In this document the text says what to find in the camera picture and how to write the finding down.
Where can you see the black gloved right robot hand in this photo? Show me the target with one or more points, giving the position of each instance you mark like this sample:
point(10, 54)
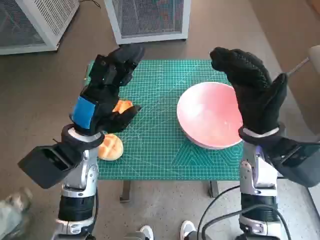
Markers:
point(255, 95)

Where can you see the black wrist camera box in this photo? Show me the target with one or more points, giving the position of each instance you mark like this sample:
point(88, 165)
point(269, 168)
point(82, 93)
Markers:
point(42, 165)
point(300, 160)

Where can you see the round toy bread bun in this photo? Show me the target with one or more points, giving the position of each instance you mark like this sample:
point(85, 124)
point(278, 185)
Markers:
point(112, 148)

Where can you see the long toy bread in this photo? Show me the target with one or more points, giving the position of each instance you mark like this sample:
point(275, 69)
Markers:
point(122, 106)

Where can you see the grey blurred object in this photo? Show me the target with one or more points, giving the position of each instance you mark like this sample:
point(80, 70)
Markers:
point(12, 215)

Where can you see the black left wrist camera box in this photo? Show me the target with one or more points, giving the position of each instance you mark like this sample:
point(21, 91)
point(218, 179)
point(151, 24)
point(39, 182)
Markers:
point(42, 165)

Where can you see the grey office chair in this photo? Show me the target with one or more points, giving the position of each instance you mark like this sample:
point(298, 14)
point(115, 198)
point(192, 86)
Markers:
point(315, 57)

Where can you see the pink bowl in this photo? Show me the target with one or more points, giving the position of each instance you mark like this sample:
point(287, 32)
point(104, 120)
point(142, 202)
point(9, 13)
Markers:
point(205, 117)

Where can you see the white mesh cabinet perforated side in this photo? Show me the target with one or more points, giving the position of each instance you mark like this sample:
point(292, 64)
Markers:
point(50, 15)

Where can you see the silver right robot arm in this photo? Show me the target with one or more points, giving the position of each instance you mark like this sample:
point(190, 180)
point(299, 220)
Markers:
point(257, 207)

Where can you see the white shoe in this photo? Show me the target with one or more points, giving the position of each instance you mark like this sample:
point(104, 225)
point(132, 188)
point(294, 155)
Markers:
point(147, 232)
point(187, 230)

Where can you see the grey table leg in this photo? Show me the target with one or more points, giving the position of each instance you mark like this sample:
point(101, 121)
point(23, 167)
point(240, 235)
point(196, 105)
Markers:
point(125, 191)
point(214, 188)

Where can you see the white mesh cabinet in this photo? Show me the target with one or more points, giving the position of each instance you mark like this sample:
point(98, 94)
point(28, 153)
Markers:
point(150, 17)

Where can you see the green cutting mat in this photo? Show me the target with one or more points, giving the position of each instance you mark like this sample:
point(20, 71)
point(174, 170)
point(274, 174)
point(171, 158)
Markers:
point(155, 125)

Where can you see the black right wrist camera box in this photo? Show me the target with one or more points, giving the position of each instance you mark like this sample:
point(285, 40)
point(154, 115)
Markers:
point(300, 160)

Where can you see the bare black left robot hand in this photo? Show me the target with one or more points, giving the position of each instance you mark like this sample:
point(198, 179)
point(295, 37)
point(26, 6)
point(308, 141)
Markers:
point(105, 75)

